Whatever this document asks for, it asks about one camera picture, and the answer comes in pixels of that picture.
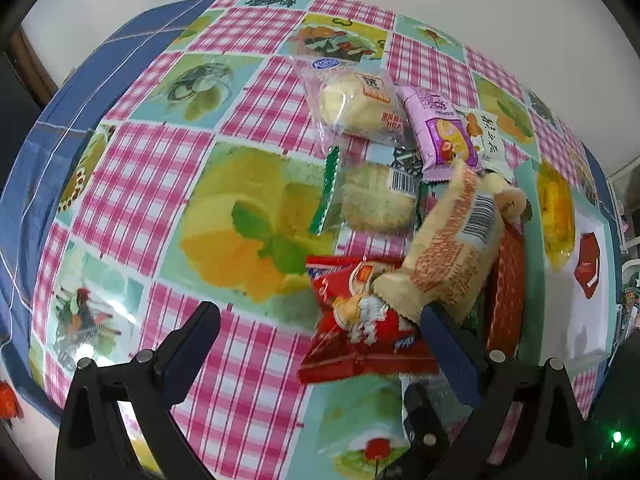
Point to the clear bread packet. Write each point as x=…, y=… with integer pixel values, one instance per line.
x=350, y=105

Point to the clear green-edged cookie packet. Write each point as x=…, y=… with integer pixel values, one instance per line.
x=370, y=200

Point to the beige snack packet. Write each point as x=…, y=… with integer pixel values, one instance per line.
x=450, y=260

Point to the orange object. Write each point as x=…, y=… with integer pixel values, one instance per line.
x=7, y=400

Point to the small dark red packet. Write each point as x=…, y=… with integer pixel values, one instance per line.
x=587, y=265

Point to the purple snack packet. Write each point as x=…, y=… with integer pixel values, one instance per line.
x=440, y=130

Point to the mint green box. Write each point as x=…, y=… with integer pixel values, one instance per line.
x=595, y=330

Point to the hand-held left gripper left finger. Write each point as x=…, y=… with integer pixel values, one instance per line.
x=195, y=345

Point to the red cartoon snack packet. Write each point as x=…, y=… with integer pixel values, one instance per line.
x=360, y=340

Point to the brown wooden frame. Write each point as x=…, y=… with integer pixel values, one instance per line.
x=32, y=65

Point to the dark green patterned packet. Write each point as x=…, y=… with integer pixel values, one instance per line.
x=407, y=160

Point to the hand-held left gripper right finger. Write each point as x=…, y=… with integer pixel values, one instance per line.
x=450, y=355

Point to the white snack packet orange flower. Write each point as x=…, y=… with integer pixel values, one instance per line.
x=491, y=135

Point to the pink checked printed tablecloth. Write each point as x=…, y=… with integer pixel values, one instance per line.
x=150, y=160

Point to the long red patterned packet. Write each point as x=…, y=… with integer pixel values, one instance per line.
x=505, y=300

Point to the yellow transparent packet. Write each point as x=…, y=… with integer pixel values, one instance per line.
x=552, y=210

